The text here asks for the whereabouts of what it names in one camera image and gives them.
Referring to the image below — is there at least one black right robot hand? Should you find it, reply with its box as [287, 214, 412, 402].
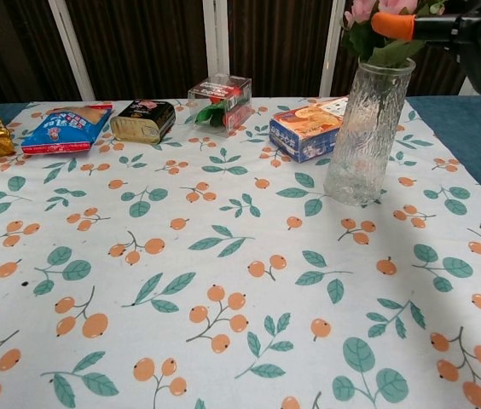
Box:
[371, 0, 481, 66]

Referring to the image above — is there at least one pink artificial rose bouquet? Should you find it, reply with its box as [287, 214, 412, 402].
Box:
[340, 0, 449, 129]

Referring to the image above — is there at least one textured clear glass vase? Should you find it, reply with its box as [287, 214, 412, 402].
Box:
[323, 56, 417, 209]

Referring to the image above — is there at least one blue and orange cardboard box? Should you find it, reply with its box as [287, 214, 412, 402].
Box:
[268, 96, 350, 164]

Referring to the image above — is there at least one clear plastic gift box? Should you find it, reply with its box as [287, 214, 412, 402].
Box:
[187, 74, 253, 137]

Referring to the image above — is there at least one dark brown pleated curtain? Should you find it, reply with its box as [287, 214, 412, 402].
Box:
[0, 0, 481, 106]

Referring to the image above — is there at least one black and gold tin can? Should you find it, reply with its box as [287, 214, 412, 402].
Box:
[109, 99, 177, 145]

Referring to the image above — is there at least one white fruit-print tablecloth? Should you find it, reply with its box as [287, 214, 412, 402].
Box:
[0, 96, 481, 409]

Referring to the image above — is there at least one blue and red snack bag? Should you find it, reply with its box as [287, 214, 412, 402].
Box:
[20, 104, 113, 155]

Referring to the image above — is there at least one white frame post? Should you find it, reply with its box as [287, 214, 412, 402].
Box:
[202, 0, 230, 85]
[318, 0, 349, 97]
[47, 0, 96, 102]
[456, 59, 480, 96]

